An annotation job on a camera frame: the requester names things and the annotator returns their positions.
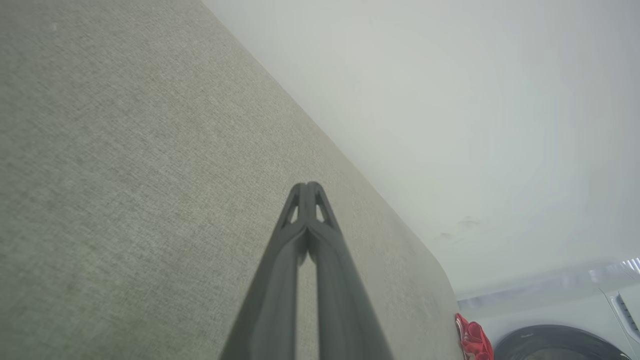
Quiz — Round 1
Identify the dark round washing machine door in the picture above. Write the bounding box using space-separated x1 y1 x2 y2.
492 325 633 360

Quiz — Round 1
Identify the grey fabric sofa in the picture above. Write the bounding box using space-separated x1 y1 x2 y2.
0 0 463 360

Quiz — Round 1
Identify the red white basketball jersey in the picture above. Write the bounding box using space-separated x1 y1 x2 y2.
455 313 495 360

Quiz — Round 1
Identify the white washing machine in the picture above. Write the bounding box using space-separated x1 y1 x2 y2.
457 257 640 360

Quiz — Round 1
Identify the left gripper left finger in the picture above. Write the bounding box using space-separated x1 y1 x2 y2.
220 182 308 360

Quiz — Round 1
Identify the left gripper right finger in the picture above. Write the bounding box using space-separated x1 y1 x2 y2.
306 181 393 360

